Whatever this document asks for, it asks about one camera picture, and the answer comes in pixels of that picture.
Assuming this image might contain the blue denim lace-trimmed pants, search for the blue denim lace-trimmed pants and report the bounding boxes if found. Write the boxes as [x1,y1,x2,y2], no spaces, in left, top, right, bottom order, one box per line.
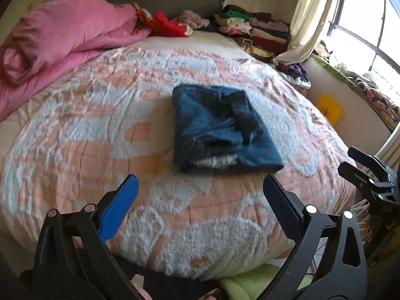
[171,84,284,174]

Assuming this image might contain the cluttered window sill items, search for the cluttered window sill items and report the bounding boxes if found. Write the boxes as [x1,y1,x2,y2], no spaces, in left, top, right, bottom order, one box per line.
[310,40,399,132]

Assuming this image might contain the green cushion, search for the green cushion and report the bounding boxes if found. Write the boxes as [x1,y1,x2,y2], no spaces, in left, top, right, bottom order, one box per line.
[218,263,313,300]

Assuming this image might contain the purple clothes pile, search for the purple clothes pile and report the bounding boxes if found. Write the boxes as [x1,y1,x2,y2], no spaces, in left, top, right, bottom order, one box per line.
[276,63,311,89]

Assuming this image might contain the peach white patterned bedspread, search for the peach white patterned bedspread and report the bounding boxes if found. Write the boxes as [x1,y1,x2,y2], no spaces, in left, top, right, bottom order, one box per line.
[1,32,355,280]

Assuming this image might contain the stack of folded clothes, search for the stack of folded clothes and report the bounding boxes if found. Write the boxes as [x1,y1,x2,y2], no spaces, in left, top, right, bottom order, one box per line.
[214,5,291,63]

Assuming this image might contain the cream window curtain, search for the cream window curtain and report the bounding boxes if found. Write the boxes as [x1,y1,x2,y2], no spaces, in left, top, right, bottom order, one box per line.
[273,0,333,64]

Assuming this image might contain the pink folded blanket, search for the pink folded blanket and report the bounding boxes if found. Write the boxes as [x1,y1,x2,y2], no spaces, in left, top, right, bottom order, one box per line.
[1,0,151,119]

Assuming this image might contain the red patterned cloth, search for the red patterned cloth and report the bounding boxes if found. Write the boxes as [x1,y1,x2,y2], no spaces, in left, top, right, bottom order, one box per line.
[132,2,193,38]

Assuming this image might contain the mauve crumpled cloth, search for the mauve crumpled cloth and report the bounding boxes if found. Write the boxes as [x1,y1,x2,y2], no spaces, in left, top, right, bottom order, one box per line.
[173,10,210,30]

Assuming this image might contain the white wire laundry basket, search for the white wire laundry basket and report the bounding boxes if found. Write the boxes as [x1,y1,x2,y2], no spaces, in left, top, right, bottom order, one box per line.
[306,200,372,294]

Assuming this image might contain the yellow card on wall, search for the yellow card on wall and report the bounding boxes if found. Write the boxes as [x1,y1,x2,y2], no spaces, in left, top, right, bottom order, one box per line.
[316,93,344,126]

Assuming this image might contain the window with dark frame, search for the window with dark frame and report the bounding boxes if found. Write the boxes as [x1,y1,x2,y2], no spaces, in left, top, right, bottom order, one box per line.
[326,0,400,101]

